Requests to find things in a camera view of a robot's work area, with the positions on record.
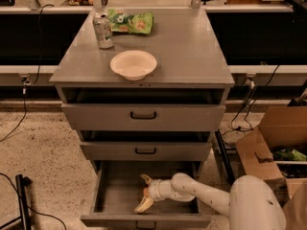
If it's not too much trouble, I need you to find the black floor cable left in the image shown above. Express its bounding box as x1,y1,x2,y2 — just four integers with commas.
0,3,56,144

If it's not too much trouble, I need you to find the brown paper bag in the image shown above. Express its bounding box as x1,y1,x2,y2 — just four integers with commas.
283,182,307,230

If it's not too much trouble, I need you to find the grey drawer cabinet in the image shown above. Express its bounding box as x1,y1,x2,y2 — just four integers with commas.
51,9,234,172

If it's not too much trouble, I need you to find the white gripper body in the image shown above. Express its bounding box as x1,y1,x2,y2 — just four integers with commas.
148,179,166,201

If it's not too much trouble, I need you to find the black bar on floor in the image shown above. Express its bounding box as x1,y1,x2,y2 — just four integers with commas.
215,130,235,184

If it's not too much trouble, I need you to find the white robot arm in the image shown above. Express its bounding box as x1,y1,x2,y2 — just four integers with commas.
135,172,286,230

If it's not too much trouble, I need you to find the green chip bag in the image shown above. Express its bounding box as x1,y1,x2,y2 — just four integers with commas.
107,9,154,35

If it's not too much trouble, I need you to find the grey bottom drawer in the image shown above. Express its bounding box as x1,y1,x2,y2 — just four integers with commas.
81,161,211,230

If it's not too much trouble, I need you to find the black stand leg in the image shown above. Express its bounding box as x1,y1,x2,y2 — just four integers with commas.
0,174,32,230

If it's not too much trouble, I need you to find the green bag in box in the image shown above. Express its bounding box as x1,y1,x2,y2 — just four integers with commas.
272,147,307,162

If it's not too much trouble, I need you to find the grey top drawer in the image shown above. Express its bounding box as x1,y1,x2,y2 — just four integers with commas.
61,103,225,131

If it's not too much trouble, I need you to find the black cables right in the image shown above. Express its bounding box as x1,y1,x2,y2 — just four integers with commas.
222,64,281,137

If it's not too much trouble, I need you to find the brown cardboard box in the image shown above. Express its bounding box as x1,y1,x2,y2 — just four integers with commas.
236,106,307,201

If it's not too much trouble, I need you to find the silver soda can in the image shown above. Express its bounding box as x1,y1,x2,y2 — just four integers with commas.
92,12,113,49

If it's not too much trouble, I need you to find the grey drawer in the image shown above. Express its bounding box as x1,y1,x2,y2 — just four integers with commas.
81,161,211,230
61,103,225,131
80,142,211,161

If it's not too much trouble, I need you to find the grey middle drawer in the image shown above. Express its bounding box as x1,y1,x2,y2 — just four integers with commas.
80,142,211,161

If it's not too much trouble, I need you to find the white paper bowl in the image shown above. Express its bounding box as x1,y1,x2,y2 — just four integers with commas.
110,50,157,81

